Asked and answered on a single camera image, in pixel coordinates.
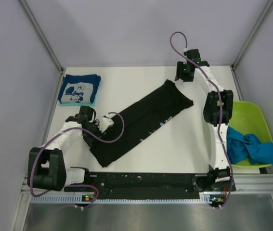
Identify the black t-shirt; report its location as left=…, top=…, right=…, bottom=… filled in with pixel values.
left=90, top=80, right=194, bottom=167

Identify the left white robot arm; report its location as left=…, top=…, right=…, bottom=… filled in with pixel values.
left=27, top=106, right=102, bottom=197

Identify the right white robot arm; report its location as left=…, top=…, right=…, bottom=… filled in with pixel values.
left=175, top=48, right=234, bottom=193

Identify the folded turquoise t-shirt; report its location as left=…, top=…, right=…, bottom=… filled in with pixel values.
left=58, top=102, right=95, bottom=106

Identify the folded navy printed t-shirt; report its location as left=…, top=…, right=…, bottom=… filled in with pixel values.
left=58, top=74, right=101, bottom=104

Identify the green plastic basin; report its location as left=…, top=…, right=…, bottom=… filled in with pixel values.
left=228, top=101, right=273, bottom=168

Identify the blue crumpled t-shirt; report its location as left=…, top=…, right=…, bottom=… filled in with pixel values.
left=227, top=127, right=273, bottom=165

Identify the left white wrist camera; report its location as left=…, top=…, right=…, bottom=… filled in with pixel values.
left=99, top=116, right=114, bottom=133

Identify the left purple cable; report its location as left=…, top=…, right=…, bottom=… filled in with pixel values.
left=27, top=111, right=125, bottom=210

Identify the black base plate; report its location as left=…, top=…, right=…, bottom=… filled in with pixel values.
left=64, top=172, right=230, bottom=200

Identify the grey slotted cable duct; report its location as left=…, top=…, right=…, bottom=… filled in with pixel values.
left=31, top=193, right=225, bottom=203

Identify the right aluminium corner post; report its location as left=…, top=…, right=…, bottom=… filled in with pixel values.
left=231, top=0, right=273, bottom=70

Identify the aluminium corner post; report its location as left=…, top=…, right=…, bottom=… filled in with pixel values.
left=231, top=0, right=273, bottom=70
left=18, top=0, right=65, bottom=75

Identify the aluminium frame rail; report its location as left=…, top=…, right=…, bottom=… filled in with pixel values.
left=20, top=174, right=273, bottom=193

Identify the left aluminium corner post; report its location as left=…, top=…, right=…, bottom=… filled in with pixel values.
left=18, top=0, right=65, bottom=75

